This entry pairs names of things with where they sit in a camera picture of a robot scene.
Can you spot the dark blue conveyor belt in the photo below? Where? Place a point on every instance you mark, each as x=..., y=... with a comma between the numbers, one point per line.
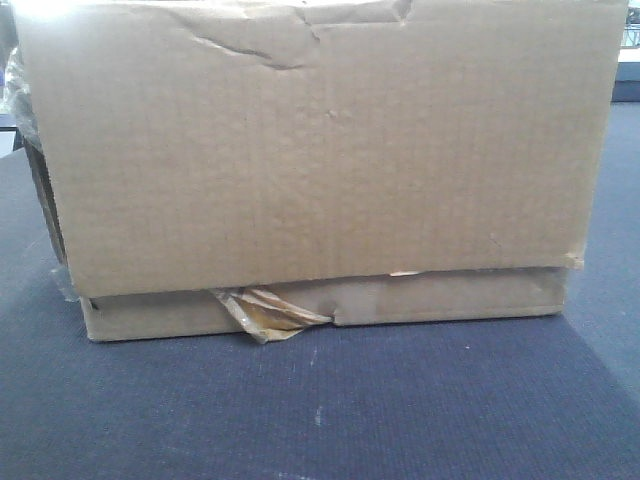
x=544, y=398

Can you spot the brown cardboard carton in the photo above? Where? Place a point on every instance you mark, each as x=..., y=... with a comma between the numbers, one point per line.
x=266, y=167

